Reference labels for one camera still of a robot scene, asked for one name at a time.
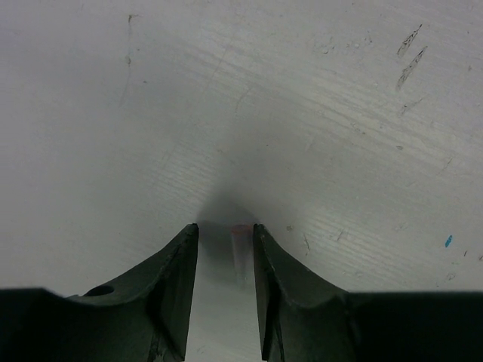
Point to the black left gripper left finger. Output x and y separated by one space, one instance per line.
141 315

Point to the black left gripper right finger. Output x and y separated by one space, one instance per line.
303 317

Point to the orange clear pen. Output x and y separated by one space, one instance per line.
242 252

